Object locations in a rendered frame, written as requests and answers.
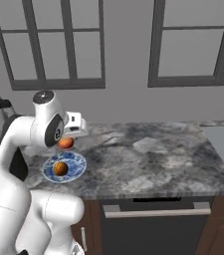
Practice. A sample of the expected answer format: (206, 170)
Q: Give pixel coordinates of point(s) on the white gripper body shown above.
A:
(79, 132)

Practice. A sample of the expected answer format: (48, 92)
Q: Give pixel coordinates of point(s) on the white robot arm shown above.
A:
(7, 186)

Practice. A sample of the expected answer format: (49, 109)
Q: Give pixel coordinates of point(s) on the peach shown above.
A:
(65, 143)

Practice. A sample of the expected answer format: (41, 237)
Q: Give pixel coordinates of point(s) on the blue and white patterned plate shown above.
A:
(77, 164)

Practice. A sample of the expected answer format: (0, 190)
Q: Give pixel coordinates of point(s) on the orange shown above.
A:
(60, 168)

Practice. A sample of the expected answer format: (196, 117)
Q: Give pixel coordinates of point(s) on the dark brown cupboard door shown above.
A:
(92, 219)

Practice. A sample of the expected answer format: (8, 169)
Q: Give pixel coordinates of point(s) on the grey framed window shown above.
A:
(193, 43)
(50, 43)

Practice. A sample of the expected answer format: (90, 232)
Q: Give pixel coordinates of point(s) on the black dishwasher door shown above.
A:
(150, 235)

